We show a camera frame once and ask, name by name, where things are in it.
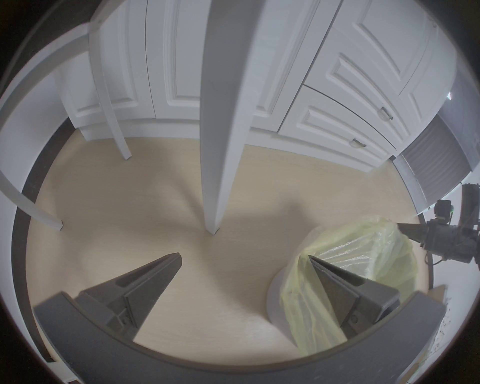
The grey padded white chair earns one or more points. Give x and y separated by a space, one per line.
221 150

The white trash bin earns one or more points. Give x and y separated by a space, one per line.
275 303

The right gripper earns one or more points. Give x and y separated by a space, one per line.
450 242

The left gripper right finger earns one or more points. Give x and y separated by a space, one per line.
360 296

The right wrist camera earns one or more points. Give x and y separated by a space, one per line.
443 210

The yellow plastic bag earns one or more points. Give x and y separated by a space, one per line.
375 240

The white wardrobe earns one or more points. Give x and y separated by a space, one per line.
180 56

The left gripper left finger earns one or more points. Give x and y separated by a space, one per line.
146 292

